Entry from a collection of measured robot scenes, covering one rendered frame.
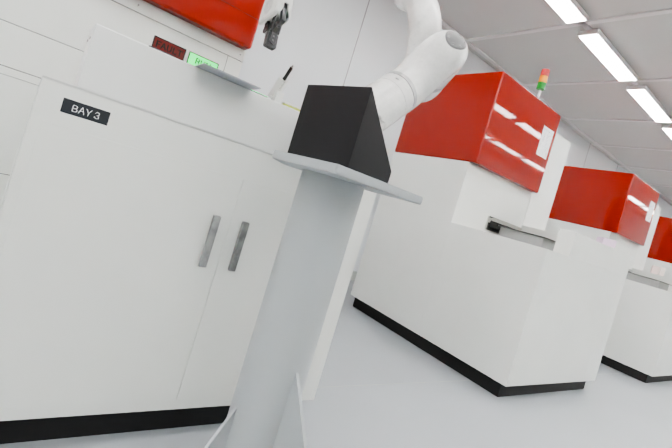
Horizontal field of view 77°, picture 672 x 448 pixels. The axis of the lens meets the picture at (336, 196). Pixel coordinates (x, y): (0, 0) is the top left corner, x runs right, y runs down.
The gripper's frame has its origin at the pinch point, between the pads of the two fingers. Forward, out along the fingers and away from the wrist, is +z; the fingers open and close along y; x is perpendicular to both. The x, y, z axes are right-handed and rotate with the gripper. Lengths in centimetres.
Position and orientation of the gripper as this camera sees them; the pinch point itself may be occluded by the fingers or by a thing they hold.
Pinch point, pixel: (270, 41)
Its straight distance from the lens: 125.5
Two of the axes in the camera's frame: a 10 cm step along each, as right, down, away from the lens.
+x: 7.6, 2.4, 6.0
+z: -1.7, 9.7, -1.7
